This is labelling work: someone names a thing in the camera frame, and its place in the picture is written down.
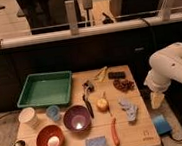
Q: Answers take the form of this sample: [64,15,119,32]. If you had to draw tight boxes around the green plastic tray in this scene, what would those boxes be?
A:
[17,70,72,108]

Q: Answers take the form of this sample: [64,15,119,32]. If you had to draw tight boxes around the yellow apple toy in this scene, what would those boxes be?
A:
[96,94,109,112]

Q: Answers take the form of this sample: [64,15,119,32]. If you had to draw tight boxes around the white egg in bowl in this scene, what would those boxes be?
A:
[47,136,59,146]

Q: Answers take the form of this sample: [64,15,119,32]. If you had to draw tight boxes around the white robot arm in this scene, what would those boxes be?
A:
[143,42,182,110]

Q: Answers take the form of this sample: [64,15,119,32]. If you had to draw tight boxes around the blue plastic cup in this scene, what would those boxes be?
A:
[45,105,61,122]

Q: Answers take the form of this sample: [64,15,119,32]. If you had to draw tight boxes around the purple bowl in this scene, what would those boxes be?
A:
[63,105,91,133]

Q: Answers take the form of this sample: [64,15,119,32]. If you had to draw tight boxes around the red bowl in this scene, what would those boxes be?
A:
[36,125,65,146]

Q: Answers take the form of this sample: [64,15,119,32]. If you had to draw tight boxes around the black dish brush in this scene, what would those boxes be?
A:
[82,81,95,118]

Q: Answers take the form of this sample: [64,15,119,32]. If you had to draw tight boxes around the red chili pepper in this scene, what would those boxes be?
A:
[111,118,120,146]

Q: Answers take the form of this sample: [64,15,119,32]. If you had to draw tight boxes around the blue box on floor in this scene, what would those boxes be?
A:
[152,115,172,136]

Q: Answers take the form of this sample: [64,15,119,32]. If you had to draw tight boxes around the blue crumpled cloth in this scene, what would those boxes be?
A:
[118,98,138,123]

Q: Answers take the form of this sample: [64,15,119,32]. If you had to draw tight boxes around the blue sponge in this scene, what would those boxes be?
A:
[85,136,107,146]

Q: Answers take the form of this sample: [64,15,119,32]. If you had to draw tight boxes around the black rectangular block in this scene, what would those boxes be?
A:
[108,71,125,79]

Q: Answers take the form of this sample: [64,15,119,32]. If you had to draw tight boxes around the white paper cup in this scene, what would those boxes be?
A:
[18,107,39,128]

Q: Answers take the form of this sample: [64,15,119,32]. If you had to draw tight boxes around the dark grape bunch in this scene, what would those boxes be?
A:
[113,79,135,92]

